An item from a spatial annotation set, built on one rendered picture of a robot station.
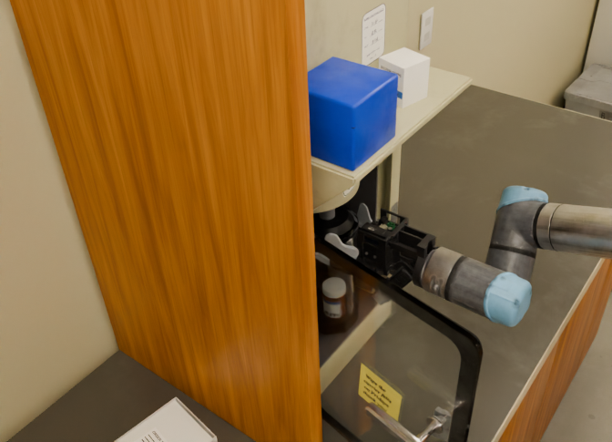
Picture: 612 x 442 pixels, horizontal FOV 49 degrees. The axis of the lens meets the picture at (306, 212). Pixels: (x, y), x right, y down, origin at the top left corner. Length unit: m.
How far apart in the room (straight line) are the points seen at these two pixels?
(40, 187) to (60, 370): 0.39
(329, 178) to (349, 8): 0.23
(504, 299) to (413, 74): 0.35
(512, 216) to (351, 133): 0.42
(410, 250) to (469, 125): 1.06
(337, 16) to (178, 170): 0.29
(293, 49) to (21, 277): 0.72
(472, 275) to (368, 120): 0.33
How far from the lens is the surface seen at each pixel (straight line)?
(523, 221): 1.11
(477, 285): 1.02
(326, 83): 0.81
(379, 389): 0.99
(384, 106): 0.83
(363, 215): 1.16
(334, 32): 0.89
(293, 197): 0.76
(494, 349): 1.39
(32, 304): 1.27
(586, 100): 3.70
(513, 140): 2.02
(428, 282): 1.05
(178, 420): 1.24
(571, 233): 1.08
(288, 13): 0.65
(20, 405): 1.38
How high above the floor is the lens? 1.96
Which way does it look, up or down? 37 degrees down
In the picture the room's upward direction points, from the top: 3 degrees counter-clockwise
